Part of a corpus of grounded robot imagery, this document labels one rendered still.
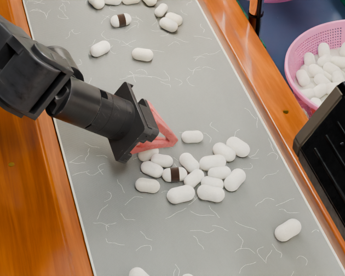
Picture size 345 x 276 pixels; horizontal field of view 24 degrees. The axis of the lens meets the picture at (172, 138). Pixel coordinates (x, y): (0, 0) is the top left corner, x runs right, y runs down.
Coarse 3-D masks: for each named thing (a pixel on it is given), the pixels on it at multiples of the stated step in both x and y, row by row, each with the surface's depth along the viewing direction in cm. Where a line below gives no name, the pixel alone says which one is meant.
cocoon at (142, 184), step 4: (140, 180) 107; (144, 180) 107; (148, 180) 107; (152, 180) 107; (156, 180) 107; (136, 184) 107; (140, 184) 107; (144, 184) 107; (148, 184) 107; (152, 184) 107; (156, 184) 107; (136, 188) 108; (140, 188) 107; (144, 188) 107; (148, 188) 107; (152, 188) 107; (156, 188) 107; (148, 192) 108; (152, 192) 107
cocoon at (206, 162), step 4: (208, 156) 110; (212, 156) 110; (216, 156) 110; (220, 156) 110; (200, 160) 110; (204, 160) 110; (208, 160) 110; (212, 160) 110; (216, 160) 110; (220, 160) 110; (224, 160) 110; (200, 164) 110; (204, 164) 110; (208, 164) 110; (212, 164) 110; (216, 164) 110; (220, 164) 110; (224, 164) 110; (204, 168) 110; (208, 168) 110
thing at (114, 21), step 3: (114, 15) 135; (126, 15) 135; (129, 15) 136; (111, 18) 135; (114, 18) 135; (117, 18) 135; (126, 18) 135; (129, 18) 135; (111, 21) 135; (114, 21) 135; (117, 21) 135; (126, 21) 135; (129, 21) 136; (114, 24) 135; (117, 24) 135; (126, 24) 136
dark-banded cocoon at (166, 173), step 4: (168, 168) 109; (180, 168) 109; (164, 172) 108; (168, 172) 108; (180, 172) 108; (184, 172) 109; (164, 176) 108; (168, 176) 108; (180, 176) 108; (184, 176) 109; (168, 180) 109; (180, 180) 109
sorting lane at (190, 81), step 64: (64, 0) 142; (192, 0) 142; (128, 64) 129; (192, 64) 129; (64, 128) 118; (192, 128) 118; (256, 128) 118; (128, 192) 108; (256, 192) 108; (128, 256) 100; (192, 256) 100; (256, 256) 100; (320, 256) 100
